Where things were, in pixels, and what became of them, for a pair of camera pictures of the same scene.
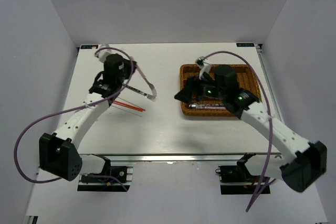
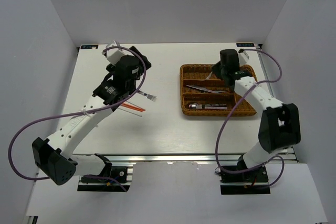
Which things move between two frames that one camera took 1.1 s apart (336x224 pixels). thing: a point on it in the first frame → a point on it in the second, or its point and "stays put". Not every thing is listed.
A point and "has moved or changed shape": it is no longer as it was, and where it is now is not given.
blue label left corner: (89, 46) stays put
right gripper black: (191, 83) → (214, 68)
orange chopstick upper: (129, 105) stays put
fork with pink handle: (153, 89) has moved or changed shape
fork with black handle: (150, 96) stays put
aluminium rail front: (239, 157) stays put
